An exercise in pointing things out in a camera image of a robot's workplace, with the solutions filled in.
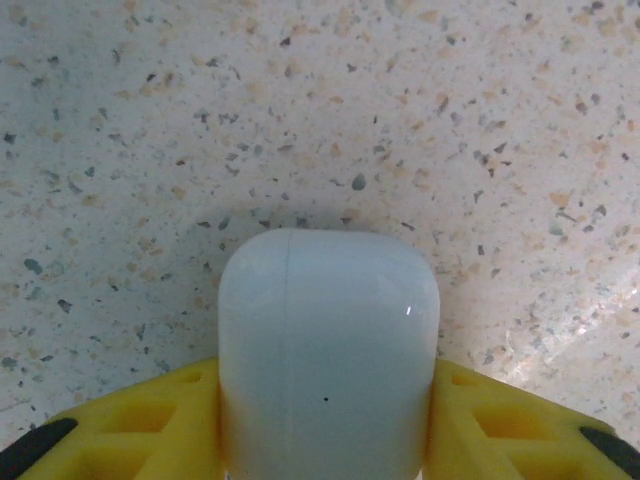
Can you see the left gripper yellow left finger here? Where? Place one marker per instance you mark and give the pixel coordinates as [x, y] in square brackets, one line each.
[110, 440]

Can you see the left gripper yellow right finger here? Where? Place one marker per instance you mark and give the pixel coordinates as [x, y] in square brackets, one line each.
[515, 440]

